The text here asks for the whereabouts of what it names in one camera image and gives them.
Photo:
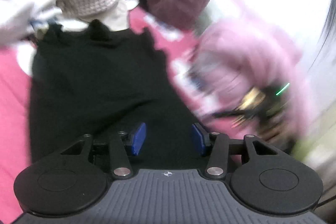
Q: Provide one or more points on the cream cloth with black trim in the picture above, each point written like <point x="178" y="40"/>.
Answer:
<point x="118" y="16"/>

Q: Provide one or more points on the black printed sweatshirt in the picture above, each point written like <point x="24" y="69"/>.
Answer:
<point x="105" y="82"/>

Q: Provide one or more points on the person's black hair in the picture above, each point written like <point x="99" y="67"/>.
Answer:
<point x="329" y="29"/>

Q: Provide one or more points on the pink floral blanket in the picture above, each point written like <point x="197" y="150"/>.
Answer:
<point x="13" y="108"/>

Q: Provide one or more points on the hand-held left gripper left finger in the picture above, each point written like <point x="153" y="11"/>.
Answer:
<point x="139" y="139"/>

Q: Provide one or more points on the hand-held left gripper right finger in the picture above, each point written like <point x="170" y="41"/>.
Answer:
<point x="198" y="139"/>

